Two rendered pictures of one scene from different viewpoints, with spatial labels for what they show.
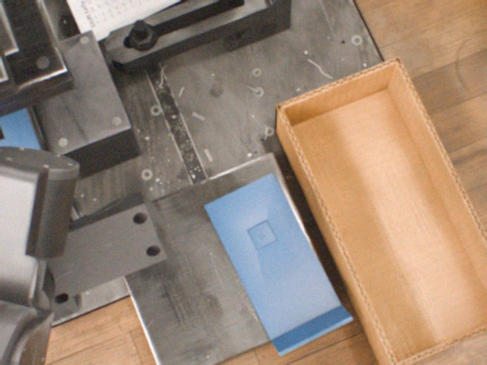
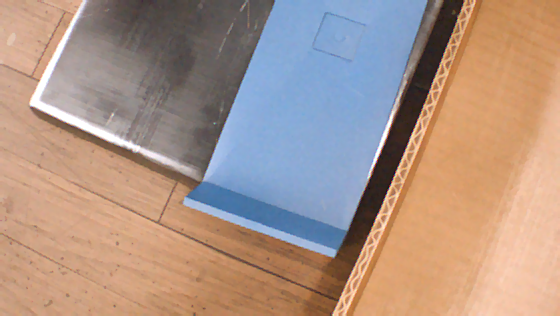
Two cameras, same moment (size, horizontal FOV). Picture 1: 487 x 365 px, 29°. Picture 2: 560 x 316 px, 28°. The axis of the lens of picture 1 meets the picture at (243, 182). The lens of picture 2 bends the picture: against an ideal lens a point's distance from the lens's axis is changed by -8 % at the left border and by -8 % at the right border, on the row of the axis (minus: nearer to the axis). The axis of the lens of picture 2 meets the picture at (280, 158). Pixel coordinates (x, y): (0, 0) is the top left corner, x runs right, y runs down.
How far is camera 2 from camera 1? 0.33 m
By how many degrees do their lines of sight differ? 13
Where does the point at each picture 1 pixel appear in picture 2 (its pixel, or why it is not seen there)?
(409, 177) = not seen: outside the picture
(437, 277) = not seen: outside the picture
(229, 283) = (231, 56)
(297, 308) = (283, 176)
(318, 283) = (347, 172)
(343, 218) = (474, 131)
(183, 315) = (132, 43)
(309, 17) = not seen: outside the picture
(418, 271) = (496, 296)
